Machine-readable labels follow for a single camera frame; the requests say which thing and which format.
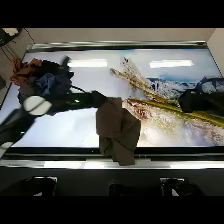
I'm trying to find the orange garment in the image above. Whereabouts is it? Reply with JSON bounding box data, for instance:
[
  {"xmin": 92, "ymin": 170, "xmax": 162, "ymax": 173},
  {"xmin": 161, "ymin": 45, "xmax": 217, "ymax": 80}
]
[{"xmin": 9, "ymin": 57, "xmax": 44, "ymax": 86}]

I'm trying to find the grey garment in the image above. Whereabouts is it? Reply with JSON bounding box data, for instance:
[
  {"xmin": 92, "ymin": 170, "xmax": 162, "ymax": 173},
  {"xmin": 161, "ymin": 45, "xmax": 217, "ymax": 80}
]
[{"xmin": 17, "ymin": 78, "xmax": 41, "ymax": 104}]

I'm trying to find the silver frame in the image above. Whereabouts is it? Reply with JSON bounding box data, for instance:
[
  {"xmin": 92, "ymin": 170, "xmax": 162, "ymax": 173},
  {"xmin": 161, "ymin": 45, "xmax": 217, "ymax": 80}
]
[{"xmin": 0, "ymin": 40, "xmax": 224, "ymax": 197}]

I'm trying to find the olive brown T-shirt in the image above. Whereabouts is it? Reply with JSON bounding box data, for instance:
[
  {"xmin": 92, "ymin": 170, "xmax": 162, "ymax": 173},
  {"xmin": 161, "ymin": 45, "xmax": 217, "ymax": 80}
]
[{"xmin": 95, "ymin": 96, "xmax": 142, "ymax": 167}]

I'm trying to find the black garment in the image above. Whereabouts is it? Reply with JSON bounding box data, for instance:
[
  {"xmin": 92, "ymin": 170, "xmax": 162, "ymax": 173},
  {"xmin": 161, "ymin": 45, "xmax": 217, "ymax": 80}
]
[{"xmin": 32, "ymin": 55, "xmax": 76, "ymax": 98}]

